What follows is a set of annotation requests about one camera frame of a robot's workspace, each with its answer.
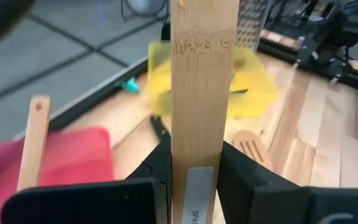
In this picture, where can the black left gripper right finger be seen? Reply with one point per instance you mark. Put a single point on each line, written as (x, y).
(291, 208)

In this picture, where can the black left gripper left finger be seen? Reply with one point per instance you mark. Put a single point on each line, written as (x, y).
(89, 202)

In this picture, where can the wooden slotted angled turner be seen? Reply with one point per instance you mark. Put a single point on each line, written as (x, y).
(34, 140)

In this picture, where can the wooden slotted round spatula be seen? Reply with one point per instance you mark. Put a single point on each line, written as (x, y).
(244, 135)

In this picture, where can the black blade paring knife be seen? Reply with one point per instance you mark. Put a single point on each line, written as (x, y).
(159, 126)

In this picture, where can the wooden solid spatula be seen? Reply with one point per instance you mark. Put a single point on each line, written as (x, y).
(200, 93)

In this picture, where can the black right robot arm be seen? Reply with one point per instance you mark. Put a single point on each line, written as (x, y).
(328, 31)

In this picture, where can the pink plastic bin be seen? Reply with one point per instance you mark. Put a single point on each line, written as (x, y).
(73, 155)

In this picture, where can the yellow plastic bin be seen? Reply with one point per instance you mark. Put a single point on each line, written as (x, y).
(253, 93)

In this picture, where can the small teal clip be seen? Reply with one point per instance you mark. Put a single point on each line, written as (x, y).
(130, 85)

